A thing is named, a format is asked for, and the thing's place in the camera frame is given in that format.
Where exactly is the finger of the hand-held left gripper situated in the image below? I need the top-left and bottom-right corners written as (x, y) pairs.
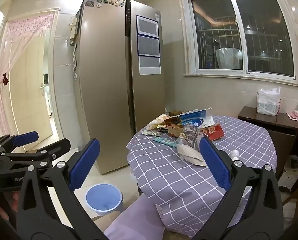
top-left (0, 131), bottom-right (39, 153)
top-left (0, 138), bottom-right (72, 171)

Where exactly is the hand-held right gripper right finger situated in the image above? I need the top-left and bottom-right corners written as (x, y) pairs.
top-left (191, 136), bottom-right (283, 240)

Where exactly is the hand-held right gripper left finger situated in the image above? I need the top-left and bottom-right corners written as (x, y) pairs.
top-left (17, 138), bottom-right (112, 240)

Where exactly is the red paper bag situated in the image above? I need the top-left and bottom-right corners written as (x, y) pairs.
top-left (200, 123), bottom-right (225, 141)

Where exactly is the blue plastic waste bin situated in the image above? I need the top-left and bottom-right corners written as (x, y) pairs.
top-left (86, 184), bottom-right (123, 217)

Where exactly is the blue white tissue packet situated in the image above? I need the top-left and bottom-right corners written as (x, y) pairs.
top-left (180, 108), bottom-right (214, 130)

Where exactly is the brown printed carton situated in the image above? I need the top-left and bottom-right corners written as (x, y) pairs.
top-left (167, 124), bottom-right (185, 138)

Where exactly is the beige paper bag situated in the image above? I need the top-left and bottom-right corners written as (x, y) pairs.
top-left (176, 144), bottom-right (207, 167)

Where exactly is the grey printed snack bag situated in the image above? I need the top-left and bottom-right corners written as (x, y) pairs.
top-left (176, 124), bottom-right (205, 153)

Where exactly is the cream door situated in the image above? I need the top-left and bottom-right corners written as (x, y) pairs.
top-left (10, 36), bottom-right (53, 153)

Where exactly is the purple checked tablecloth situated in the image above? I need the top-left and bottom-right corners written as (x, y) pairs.
top-left (126, 115), bottom-right (278, 239)

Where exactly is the teal strip box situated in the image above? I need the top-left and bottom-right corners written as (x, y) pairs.
top-left (152, 137), bottom-right (177, 148)

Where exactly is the dark brown wrapper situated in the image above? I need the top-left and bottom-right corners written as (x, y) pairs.
top-left (164, 116), bottom-right (182, 126)

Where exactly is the dark wooden side table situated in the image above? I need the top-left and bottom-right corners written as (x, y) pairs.
top-left (238, 106), bottom-right (298, 180)

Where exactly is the yellow white snack bag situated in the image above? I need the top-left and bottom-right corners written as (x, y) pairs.
top-left (147, 113), bottom-right (170, 131)

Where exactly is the white plastic bag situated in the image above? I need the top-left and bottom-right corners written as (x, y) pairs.
top-left (256, 87), bottom-right (282, 116)

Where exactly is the beige two-door refrigerator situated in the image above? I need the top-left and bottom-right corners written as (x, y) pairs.
top-left (72, 0), bottom-right (166, 175)

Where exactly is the pink place mat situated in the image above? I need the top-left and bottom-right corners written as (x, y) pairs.
top-left (286, 111), bottom-right (298, 123)

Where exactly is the pink sheer curtain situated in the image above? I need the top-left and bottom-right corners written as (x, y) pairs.
top-left (0, 12), bottom-right (55, 140)

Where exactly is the white hanging cloth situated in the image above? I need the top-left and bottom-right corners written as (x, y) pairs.
top-left (69, 16), bottom-right (79, 47)

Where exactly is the white paper sheet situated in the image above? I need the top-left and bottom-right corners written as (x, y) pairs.
top-left (139, 56), bottom-right (162, 76)

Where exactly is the blue framed paper sheet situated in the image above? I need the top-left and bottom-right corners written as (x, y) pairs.
top-left (137, 35), bottom-right (161, 57)
top-left (136, 15), bottom-right (160, 36)

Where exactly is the white framed window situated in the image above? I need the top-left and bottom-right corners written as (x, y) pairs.
top-left (178, 0), bottom-right (298, 89)

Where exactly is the cluster of fridge magnets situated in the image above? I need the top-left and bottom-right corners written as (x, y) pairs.
top-left (85, 0), bottom-right (127, 8)

